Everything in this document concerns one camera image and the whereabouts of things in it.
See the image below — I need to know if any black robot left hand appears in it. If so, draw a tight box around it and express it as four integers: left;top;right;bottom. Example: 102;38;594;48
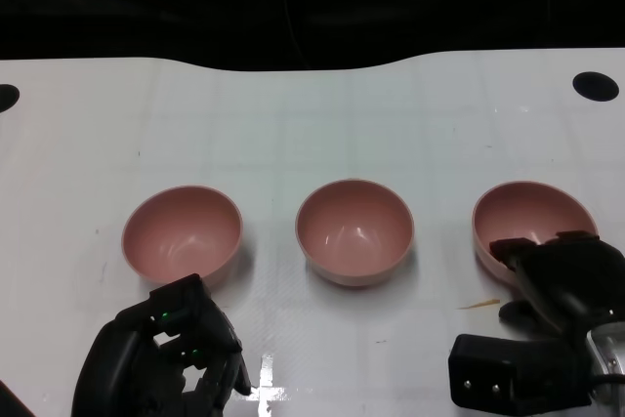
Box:
71;273;253;417

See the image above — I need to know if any brown torn tape strip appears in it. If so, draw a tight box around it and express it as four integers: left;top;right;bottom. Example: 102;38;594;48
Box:
456;298;502;311

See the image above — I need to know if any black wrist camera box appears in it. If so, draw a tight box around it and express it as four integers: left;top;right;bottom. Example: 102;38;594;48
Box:
447;333;593;409

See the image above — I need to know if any pink plastic bowl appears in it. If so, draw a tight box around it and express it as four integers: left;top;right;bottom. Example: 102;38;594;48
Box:
471;180;600;292
120;185;244;287
295;179;416;289

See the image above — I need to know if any black camera cable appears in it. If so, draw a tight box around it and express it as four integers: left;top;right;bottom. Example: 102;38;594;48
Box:
589;371;625;395

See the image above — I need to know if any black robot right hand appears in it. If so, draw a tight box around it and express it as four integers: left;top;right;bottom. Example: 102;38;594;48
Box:
488;229;625;340

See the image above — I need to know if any black round table grommet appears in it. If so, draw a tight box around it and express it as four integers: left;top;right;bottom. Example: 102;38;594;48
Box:
0;84;21;113
571;71;620;104

